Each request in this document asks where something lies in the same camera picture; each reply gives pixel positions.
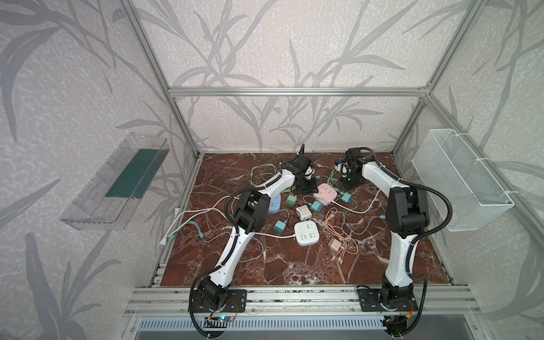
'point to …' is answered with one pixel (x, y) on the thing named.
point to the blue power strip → (275, 203)
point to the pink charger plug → (334, 244)
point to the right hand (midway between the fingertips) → (346, 179)
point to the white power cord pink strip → (360, 212)
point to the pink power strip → (326, 194)
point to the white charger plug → (303, 212)
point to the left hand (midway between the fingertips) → (319, 185)
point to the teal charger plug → (279, 227)
